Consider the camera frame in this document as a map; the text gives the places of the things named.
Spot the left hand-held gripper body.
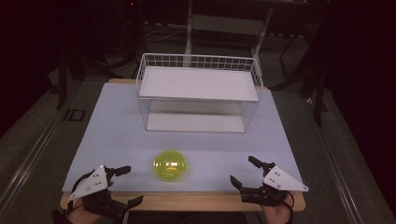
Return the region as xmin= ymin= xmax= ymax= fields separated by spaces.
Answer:
xmin=68 ymin=164 xmax=131 ymax=219

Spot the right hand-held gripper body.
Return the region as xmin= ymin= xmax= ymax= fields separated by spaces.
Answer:
xmin=240 ymin=161 xmax=310 ymax=207

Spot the yellow-green plastic bowl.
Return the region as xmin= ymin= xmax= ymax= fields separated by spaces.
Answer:
xmin=151 ymin=148 xmax=189 ymax=182

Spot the white wire shelf rack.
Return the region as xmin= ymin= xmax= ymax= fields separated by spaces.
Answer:
xmin=135 ymin=52 xmax=264 ymax=134

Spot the person's right hand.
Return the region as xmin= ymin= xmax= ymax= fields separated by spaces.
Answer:
xmin=261 ymin=191 xmax=295 ymax=224

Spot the person's left hand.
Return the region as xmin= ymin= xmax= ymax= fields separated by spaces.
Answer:
xmin=66 ymin=198 xmax=116 ymax=224

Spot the light blue table mat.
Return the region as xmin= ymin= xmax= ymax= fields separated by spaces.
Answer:
xmin=62 ymin=82 xmax=304 ymax=193

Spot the wooden table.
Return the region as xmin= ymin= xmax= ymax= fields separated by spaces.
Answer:
xmin=60 ymin=77 xmax=306 ymax=213

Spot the black tripod stand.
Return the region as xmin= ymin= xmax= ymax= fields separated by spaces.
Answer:
xmin=269 ymin=29 xmax=329 ymax=127

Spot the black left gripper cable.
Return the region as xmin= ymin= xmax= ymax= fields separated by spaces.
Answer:
xmin=64 ymin=169 xmax=96 ymax=218

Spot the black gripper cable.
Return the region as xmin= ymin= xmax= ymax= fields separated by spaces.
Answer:
xmin=281 ymin=190 xmax=296 ymax=224
xmin=64 ymin=169 xmax=96 ymax=218

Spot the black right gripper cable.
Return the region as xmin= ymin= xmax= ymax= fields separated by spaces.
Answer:
xmin=281 ymin=190 xmax=296 ymax=224

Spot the metal floor rail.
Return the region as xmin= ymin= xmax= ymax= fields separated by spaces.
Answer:
xmin=303 ymin=96 xmax=367 ymax=224
xmin=0 ymin=104 xmax=74 ymax=216

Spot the white floor cable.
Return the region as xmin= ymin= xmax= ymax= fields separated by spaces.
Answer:
xmin=143 ymin=21 xmax=189 ymax=43

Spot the white metal stand frame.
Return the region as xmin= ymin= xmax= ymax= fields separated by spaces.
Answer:
xmin=182 ymin=0 xmax=276 ymax=68

